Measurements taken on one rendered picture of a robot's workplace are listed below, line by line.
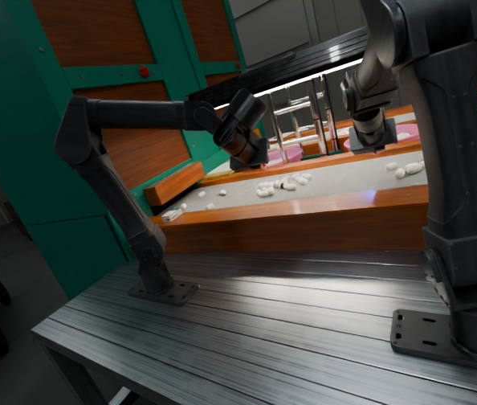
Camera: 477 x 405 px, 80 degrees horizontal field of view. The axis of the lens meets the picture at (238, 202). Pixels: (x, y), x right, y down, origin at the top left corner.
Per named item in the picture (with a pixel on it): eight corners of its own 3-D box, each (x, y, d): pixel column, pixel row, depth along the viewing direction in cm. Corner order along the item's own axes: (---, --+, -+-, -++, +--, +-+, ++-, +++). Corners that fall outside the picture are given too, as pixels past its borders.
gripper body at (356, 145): (349, 131, 73) (344, 116, 67) (394, 120, 68) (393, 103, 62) (352, 153, 71) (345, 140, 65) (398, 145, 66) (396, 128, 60)
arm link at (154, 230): (171, 245, 70) (90, 123, 60) (169, 258, 64) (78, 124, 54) (149, 257, 70) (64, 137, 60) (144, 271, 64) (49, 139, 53)
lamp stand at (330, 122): (343, 159, 125) (322, 50, 111) (299, 166, 135) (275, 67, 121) (348, 148, 140) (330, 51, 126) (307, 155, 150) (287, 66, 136)
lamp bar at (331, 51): (383, 51, 69) (379, 18, 66) (185, 117, 100) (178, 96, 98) (383, 52, 75) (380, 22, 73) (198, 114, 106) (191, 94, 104)
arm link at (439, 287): (417, 243, 35) (442, 270, 30) (499, 229, 33) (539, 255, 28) (422, 284, 37) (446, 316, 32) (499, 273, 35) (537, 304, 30)
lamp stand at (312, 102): (328, 195, 92) (296, 48, 78) (271, 202, 102) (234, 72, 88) (336, 175, 108) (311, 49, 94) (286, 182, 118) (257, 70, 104)
